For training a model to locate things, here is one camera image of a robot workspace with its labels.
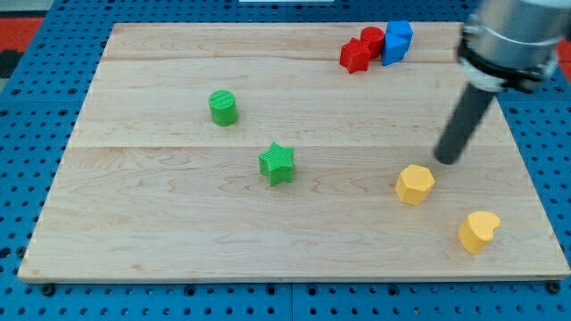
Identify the yellow heart block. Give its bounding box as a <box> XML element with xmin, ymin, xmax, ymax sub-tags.
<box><xmin>458</xmin><ymin>211</ymin><xmax>501</xmax><ymax>254</ymax></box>

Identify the red star block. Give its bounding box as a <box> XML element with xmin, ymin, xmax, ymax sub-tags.
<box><xmin>339</xmin><ymin>37</ymin><xmax>370</xmax><ymax>74</ymax></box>

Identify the red cylinder block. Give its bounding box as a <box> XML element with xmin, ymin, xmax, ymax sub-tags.
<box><xmin>360</xmin><ymin>26</ymin><xmax>385</xmax><ymax>60</ymax></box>

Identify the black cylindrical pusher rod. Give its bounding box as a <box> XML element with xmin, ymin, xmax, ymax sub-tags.
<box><xmin>434</xmin><ymin>83</ymin><xmax>495</xmax><ymax>165</ymax></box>

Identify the blue triangle block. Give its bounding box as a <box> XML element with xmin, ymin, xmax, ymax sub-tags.
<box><xmin>381</xmin><ymin>33</ymin><xmax>410</xmax><ymax>66</ymax></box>

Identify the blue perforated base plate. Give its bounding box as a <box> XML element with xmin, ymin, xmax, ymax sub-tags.
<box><xmin>1</xmin><ymin>0</ymin><xmax>570</xmax><ymax>320</ymax></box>

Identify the yellow hexagon block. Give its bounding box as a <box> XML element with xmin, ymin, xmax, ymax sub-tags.
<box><xmin>395</xmin><ymin>164</ymin><xmax>435</xmax><ymax>206</ymax></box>

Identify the wooden board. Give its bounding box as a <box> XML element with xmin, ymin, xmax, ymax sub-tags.
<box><xmin>18</xmin><ymin>22</ymin><xmax>570</xmax><ymax>284</ymax></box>

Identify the green star block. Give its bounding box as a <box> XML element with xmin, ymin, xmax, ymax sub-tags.
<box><xmin>259</xmin><ymin>143</ymin><xmax>294</xmax><ymax>186</ymax></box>

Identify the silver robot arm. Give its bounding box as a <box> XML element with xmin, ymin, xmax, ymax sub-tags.
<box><xmin>458</xmin><ymin>0</ymin><xmax>570</xmax><ymax>93</ymax></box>

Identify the green cylinder block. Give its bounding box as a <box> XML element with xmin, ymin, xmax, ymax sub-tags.
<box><xmin>208</xmin><ymin>90</ymin><xmax>238</xmax><ymax>127</ymax></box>

